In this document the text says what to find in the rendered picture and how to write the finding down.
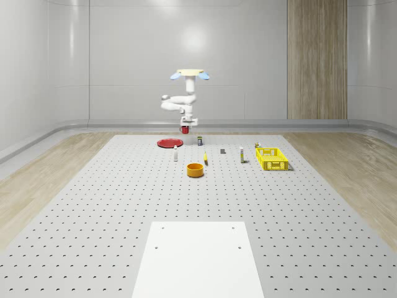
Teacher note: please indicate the white yellow box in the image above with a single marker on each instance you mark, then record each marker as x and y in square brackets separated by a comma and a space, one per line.
[242, 155]

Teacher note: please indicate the yellow basket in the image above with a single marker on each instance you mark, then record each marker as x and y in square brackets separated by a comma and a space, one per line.
[272, 159]

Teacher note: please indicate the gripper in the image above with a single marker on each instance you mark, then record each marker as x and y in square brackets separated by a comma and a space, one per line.
[189, 121]

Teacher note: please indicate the red plate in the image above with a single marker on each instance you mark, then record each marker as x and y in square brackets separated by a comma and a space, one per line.
[170, 143]

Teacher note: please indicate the small white bottle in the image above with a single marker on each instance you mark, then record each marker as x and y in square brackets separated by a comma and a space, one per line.
[175, 154]

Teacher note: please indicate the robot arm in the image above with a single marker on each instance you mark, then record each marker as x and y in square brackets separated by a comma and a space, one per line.
[181, 100]

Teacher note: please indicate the red mug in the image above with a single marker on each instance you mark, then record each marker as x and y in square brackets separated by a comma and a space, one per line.
[185, 130]

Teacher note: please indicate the yellow bowl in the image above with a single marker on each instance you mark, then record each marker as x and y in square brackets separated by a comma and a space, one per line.
[195, 170]

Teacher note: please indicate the blue flat-sided can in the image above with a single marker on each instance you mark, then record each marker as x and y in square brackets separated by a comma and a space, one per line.
[200, 141]

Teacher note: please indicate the white board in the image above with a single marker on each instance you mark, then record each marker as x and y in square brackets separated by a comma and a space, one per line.
[198, 264]

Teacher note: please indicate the banana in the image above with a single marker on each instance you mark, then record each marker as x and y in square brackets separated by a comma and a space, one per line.
[205, 158]

